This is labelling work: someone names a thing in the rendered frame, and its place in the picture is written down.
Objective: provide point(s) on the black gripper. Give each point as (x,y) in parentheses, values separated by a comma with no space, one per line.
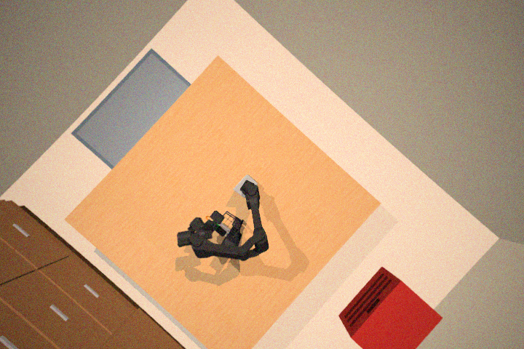
(217,219)

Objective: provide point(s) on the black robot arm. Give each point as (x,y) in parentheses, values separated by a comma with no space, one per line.
(204,248)

